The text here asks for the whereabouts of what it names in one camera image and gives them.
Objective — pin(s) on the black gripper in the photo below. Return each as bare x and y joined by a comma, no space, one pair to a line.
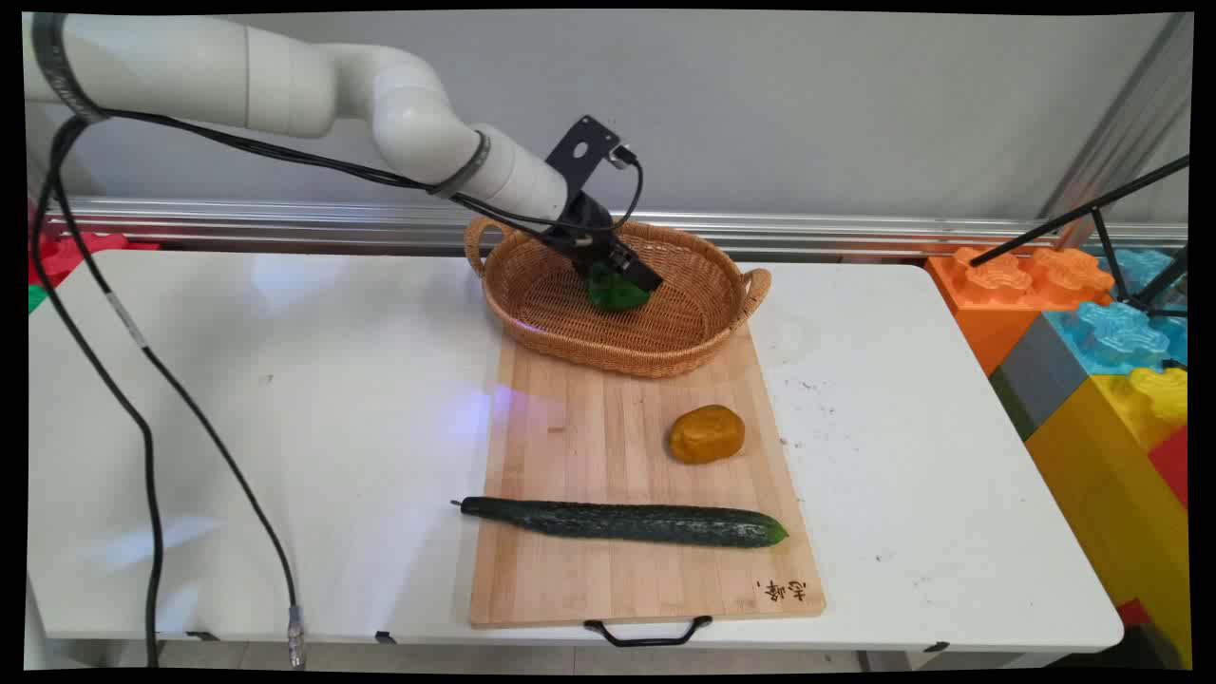
587,228

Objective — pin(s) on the green bell pepper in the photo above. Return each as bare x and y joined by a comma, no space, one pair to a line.
616,294

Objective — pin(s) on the long dark green cucumber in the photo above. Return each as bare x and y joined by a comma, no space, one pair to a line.
627,522

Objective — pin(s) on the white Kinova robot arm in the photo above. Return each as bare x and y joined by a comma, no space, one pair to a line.
285,76

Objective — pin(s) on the woven wicker basket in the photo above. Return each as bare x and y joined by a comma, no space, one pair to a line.
551,304

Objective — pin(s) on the wooden cutting board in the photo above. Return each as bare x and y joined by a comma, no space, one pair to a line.
608,446

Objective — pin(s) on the orange-yellow round vegetable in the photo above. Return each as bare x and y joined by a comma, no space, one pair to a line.
707,435

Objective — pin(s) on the orange foam building block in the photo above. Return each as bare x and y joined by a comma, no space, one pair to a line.
988,294

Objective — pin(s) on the grey foam building block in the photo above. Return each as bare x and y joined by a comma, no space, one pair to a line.
1040,380

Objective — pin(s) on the black tripod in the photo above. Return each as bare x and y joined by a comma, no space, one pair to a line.
1111,199

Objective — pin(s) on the blue foam building block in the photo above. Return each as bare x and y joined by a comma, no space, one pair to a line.
1121,337

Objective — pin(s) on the red foam block behind table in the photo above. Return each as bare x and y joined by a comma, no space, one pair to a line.
71,252

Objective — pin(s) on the green foam building block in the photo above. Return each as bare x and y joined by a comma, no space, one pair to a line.
36,298

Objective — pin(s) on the red foam block beside yellow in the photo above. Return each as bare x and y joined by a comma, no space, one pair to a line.
1172,465

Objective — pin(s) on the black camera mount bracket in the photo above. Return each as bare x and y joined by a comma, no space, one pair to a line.
581,147

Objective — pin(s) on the aluminium rail along wall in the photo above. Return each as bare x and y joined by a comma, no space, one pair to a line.
285,220

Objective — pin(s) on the diagonal aluminium profile post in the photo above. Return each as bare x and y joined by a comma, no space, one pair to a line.
1121,114

